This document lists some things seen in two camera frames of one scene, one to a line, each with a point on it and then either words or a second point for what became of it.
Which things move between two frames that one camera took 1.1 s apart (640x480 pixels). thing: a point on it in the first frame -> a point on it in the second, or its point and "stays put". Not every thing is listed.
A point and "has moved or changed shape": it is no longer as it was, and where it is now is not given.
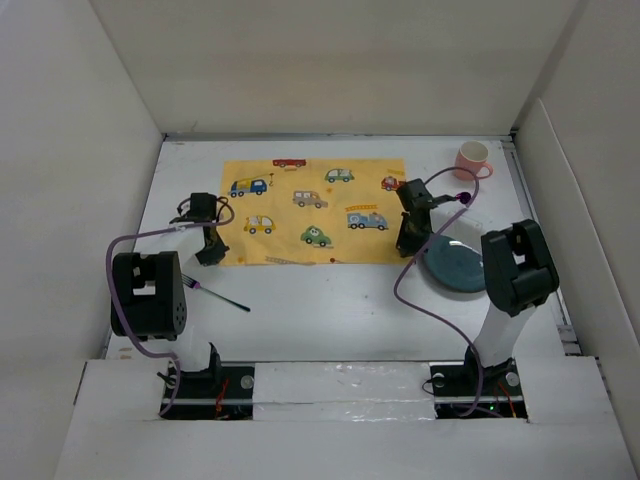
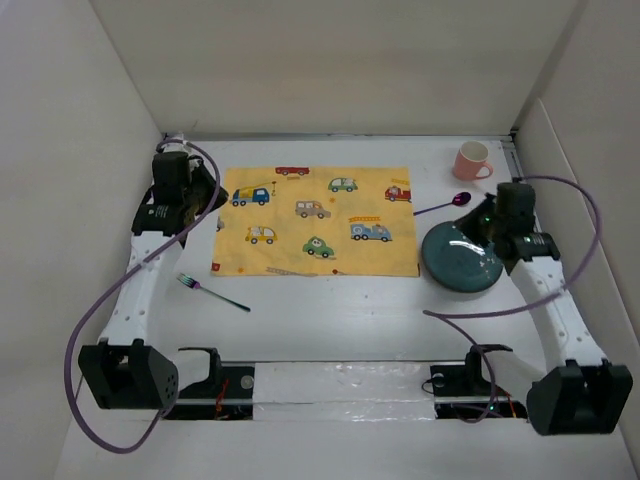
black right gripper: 405,246 -> 467,222
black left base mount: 216,393 stays put
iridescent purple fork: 188,281 stays put
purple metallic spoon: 463,197 stays put
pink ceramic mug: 472,155 stays put
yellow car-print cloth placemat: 321,211 has moved or changed shape
